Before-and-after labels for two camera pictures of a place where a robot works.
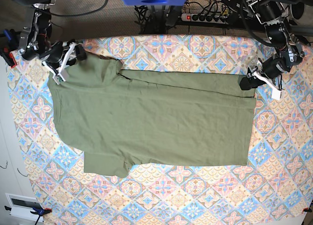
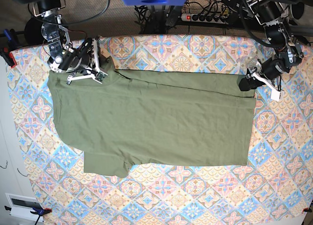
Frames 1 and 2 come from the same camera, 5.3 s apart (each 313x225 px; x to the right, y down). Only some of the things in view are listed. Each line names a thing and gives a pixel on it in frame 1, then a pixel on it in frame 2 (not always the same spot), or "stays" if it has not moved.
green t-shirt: (118, 119) stays
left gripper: (54, 54) → (81, 60)
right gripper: (274, 67) stays
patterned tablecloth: (275, 188) stays
